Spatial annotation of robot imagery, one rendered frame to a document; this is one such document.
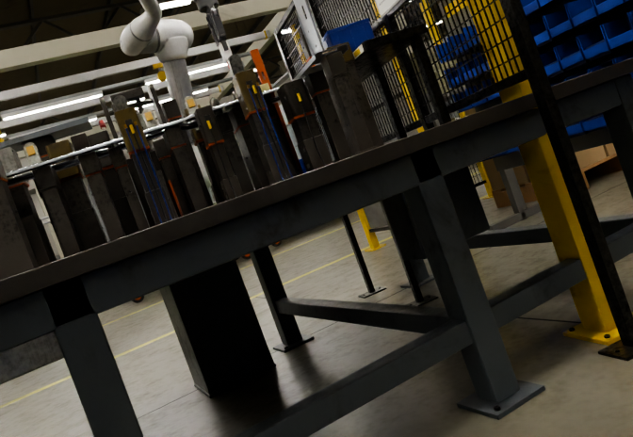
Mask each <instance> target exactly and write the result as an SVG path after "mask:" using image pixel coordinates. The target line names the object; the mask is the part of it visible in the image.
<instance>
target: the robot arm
mask: <svg viewBox="0 0 633 437"><path fill-rule="evenodd" d="M139 2H140V3H141V5H142V6H143V8H144V9H145V12H144V13H142V14H141V15H140V16H138V17H137V18H136V19H134V20H133V21H132V22H131V23H130V24H128V25H127V27H126V28H125V29H124V30H123V31H122V34H121V38H120V45H121V49H122V51H123V52H124V53H125V54H126V55H128V56H137V55H139V54H150V53H155V54H156V56H157V57H158V59H159V61H160V62H161V63H163V67H164V71H165V75H166V78H167V82H168V86H169V91H170V97H171V99H172V100H173V99H176V102H177V104H178V106H179V109H180V112H181V115H182V118H183V117H184V114H183V113H184V109H186V106H185V98H186V97H187V96H192V97H194V95H193V90H192V87H191V83H190V78H189V74H188V70H187V63H186V58H187V51H188V48H189V47H190V46H191V45H192V43H193V40H194V34H193V31H192V29H191V27H190V26H189V25H188V24H187V23H185V22H182V21H179V20H173V19H165V20H161V17H162V9H161V7H160V5H159V3H158V2H157V0H139ZM193 2H195V3H196V5H197V8H198V10H199V12H200V13H205V14H206V16H207V17H206V21H207V22H208V24H207V25H208V27H209V28H210V31H211V33H212V36H213V38H214V40H215V43H216V45H217V47H218V48H219V50H220V53H221V56H222V58H223V61H224V64H227V63H226V62H227V61H228V57H229V56H231V55H232V52H231V49H230V46H229V44H228V41H227V39H226V37H227V35H226V33H225V30H224V27H223V24H222V21H221V18H220V16H219V10H218V7H219V1H218V0H193ZM186 131H187V135H188V138H189V141H190V143H191V146H192V149H193V151H194V153H195V156H196V158H197V161H198V164H199V167H200V169H201V172H202V175H203V179H204V181H205V183H206V186H207V188H209V187H211V183H210V180H209V178H208V175H207V172H206V170H205V167H204V164H203V161H202V158H201V155H200V153H199V150H198V147H197V146H195V145H194V142H193V141H192V140H193V139H192V136H191V134H190V132H189V130H186Z"/></svg>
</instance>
